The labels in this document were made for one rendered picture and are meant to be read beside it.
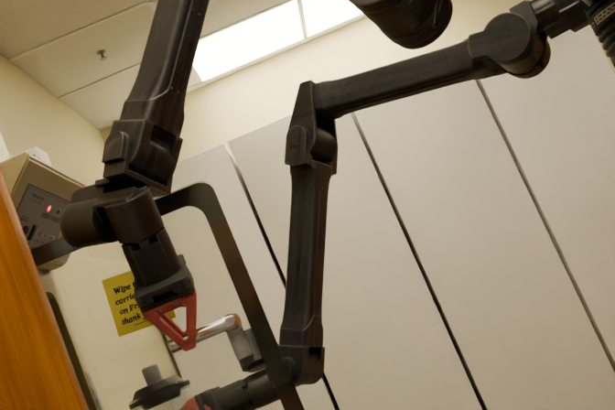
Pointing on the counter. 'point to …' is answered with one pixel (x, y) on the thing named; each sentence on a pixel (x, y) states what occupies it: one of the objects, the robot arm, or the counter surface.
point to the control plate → (37, 198)
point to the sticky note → (125, 304)
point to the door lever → (231, 324)
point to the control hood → (16, 167)
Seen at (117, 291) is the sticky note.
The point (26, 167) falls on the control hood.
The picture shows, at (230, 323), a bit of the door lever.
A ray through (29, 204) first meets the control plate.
